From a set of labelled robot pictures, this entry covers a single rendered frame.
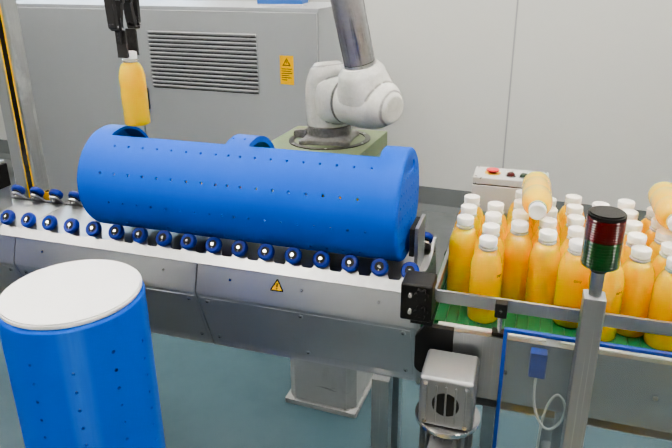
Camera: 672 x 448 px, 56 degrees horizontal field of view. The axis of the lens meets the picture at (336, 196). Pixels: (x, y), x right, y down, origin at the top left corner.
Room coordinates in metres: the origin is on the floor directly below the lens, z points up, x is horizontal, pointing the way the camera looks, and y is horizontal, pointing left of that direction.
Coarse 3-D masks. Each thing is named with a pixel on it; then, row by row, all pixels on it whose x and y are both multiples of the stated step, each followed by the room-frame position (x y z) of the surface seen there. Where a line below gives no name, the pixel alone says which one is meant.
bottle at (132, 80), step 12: (132, 60) 1.67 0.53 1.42; (120, 72) 1.67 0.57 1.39; (132, 72) 1.66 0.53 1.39; (144, 72) 1.70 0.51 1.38; (120, 84) 1.67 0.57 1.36; (132, 84) 1.66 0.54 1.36; (144, 84) 1.68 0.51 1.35; (132, 96) 1.66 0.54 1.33; (144, 96) 1.68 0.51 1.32; (132, 108) 1.66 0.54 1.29; (144, 108) 1.67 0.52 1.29; (132, 120) 1.66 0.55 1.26; (144, 120) 1.67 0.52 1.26
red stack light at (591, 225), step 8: (592, 224) 0.97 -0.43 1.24; (600, 224) 0.96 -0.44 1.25; (608, 224) 0.95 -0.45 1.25; (616, 224) 0.95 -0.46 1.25; (624, 224) 0.96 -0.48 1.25; (584, 232) 0.99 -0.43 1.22; (592, 232) 0.97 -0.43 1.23; (600, 232) 0.96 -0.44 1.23; (608, 232) 0.95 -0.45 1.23; (616, 232) 0.95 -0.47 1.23; (624, 232) 0.96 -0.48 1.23; (592, 240) 0.97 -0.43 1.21; (600, 240) 0.96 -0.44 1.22; (608, 240) 0.95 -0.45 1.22; (616, 240) 0.95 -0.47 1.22
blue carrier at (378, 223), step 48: (96, 144) 1.62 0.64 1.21; (144, 144) 1.59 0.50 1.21; (192, 144) 1.56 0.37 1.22; (240, 144) 1.54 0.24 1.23; (96, 192) 1.56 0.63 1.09; (144, 192) 1.52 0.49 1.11; (192, 192) 1.48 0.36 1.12; (240, 192) 1.44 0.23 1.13; (288, 192) 1.68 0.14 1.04; (336, 192) 1.37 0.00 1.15; (384, 192) 1.34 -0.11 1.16; (288, 240) 1.42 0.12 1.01; (336, 240) 1.37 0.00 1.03; (384, 240) 1.33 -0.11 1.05
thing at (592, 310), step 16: (592, 304) 0.97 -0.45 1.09; (592, 320) 0.97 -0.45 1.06; (576, 336) 1.00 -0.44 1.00; (592, 336) 0.96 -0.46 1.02; (576, 352) 0.97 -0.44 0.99; (592, 352) 0.96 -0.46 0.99; (576, 368) 0.97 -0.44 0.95; (592, 368) 0.96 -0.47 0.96; (576, 384) 0.97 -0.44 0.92; (592, 384) 0.96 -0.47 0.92; (576, 400) 0.97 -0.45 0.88; (576, 416) 0.97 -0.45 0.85; (576, 432) 0.97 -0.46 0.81
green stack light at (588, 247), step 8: (584, 240) 0.98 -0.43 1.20; (584, 248) 0.98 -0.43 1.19; (592, 248) 0.96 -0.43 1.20; (600, 248) 0.96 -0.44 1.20; (608, 248) 0.95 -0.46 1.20; (616, 248) 0.95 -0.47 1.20; (584, 256) 0.98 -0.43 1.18; (592, 256) 0.96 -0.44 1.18; (600, 256) 0.96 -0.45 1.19; (608, 256) 0.95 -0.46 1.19; (616, 256) 0.96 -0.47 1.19; (584, 264) 0.97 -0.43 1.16; (592, 264) 0.96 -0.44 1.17; (600, 264) 0.95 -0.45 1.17; (608, 264) 0.95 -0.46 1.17; (616, 264) 0.96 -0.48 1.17
